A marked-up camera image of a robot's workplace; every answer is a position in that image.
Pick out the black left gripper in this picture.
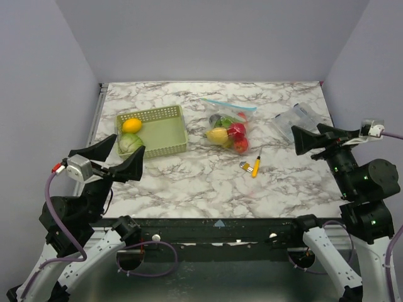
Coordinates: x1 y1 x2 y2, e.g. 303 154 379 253
73 135 146 223

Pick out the red tomato toy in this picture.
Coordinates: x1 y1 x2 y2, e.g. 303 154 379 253
234 137 249 154

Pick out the clear zip top bag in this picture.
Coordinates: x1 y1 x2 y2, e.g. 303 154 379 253
202 98 257 155

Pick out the green leaf toy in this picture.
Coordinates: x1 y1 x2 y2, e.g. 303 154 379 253
216 116 240 128

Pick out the yellow pear toy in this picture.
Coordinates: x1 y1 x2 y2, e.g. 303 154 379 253
206 127 229 145

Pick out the yellow banana toy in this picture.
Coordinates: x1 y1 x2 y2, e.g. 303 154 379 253
222 139 234 148

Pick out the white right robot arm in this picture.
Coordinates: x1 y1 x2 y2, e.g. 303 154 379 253
290 120 402 301

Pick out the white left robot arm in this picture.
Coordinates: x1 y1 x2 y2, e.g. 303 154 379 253
6 134 145 301

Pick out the clear plastic screw box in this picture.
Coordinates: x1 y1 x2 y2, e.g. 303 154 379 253
272 103 323 143

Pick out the green cabbage toy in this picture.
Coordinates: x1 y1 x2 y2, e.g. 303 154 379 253
119 133 144 154

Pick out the orange fruit toy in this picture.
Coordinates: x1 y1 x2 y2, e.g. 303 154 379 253
122 118 142 134

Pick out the green perforated plastic basket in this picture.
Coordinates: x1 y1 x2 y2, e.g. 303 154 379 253
115 105 188 159

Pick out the yellow hex key set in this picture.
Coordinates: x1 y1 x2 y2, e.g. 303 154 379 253
239 162 254 173

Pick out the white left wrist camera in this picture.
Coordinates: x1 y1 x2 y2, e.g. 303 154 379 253
52 154 101 184

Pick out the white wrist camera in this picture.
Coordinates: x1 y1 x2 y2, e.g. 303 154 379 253
343 118 385 146
52 154 101 184

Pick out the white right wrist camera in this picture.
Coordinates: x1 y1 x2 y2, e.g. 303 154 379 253
343 118 385 146

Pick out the yellow handled screwdriver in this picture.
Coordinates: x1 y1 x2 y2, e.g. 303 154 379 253
251 147 263 178

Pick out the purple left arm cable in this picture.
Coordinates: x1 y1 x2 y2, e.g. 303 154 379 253
21 172 179 296

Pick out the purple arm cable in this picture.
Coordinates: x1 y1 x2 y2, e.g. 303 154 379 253
288 131 403 302
21 172 179 296

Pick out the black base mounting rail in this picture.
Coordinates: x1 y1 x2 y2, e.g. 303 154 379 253
94 216 344 262

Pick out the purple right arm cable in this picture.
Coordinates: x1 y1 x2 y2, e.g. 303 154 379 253
288 131 403 302

